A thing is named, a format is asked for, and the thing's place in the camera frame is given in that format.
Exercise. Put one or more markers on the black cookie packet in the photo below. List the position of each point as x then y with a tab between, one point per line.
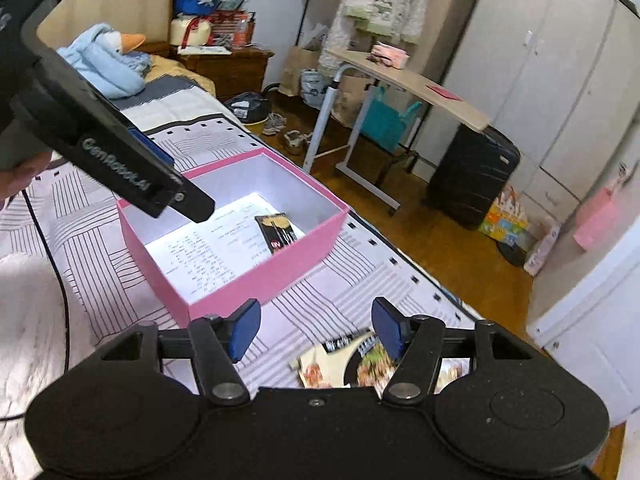
325	360

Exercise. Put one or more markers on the yellow bed sheet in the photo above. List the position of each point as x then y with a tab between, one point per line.
175	67

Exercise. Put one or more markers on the cream bag with red ribbon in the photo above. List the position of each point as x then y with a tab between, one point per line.
182	32

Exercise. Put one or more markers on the wooden nightstand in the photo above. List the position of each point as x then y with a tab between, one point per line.
230	75

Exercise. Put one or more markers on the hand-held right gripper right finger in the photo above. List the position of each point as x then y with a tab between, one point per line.
387	327

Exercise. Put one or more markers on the white printed plastic bag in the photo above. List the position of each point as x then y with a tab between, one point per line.
315	87

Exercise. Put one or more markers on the white pink bag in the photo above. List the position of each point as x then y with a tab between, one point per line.
542	252

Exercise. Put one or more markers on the pink paper bag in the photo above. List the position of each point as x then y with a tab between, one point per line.
595	220

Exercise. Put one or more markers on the black yellow backpack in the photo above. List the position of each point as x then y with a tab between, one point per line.
250	109

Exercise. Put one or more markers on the pink cardboard box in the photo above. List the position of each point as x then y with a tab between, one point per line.
235	290

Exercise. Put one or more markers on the rolling side table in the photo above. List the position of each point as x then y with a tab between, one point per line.
400	77

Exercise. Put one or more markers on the white door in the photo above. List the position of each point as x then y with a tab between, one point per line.
600	335

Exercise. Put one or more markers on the white papers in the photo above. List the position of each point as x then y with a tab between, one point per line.
205	50

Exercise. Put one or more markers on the black suitcase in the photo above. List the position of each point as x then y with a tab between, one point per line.
470	175

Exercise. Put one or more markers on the printed paper sheet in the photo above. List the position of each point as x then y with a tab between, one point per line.
210	255

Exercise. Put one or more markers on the grey sneakers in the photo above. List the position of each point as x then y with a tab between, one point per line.
274	124

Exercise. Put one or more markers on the orange drink bottle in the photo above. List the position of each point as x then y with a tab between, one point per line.
243	35

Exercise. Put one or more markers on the teal tote bag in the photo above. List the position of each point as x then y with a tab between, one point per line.
385	125

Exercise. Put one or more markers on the colourful gift bag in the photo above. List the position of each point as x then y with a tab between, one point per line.
502	220

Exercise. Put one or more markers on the cream grey blanket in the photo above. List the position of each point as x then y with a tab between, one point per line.
165	105

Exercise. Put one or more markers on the white fluffy coat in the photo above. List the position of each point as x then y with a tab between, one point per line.
380	5

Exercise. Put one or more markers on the black gold snack packet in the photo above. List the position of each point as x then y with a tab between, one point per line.
277	232

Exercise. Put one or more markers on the pink pouch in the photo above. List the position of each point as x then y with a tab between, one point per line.
390	55

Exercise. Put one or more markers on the brown paper bag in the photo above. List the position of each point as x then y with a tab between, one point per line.
295	70
350	100

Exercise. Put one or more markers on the beige sandals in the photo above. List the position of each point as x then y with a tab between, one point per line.
296	142

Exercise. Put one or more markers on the clear bag of speckled candies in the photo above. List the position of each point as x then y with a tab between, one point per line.
372	365

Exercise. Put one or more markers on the wooden headboard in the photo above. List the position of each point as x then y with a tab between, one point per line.
100	0

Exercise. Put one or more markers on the cream wardrobe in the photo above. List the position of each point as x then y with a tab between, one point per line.
525	60

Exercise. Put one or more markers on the blue plush goose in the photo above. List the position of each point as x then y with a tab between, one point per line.
100	60

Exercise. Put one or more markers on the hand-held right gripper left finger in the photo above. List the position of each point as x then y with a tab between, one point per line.
244	332

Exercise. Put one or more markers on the person's left hand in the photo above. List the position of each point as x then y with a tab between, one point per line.
20	180

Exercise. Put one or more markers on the red card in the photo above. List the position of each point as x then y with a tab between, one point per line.
442	91

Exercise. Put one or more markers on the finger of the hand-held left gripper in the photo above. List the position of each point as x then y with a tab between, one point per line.
150	147
200	207

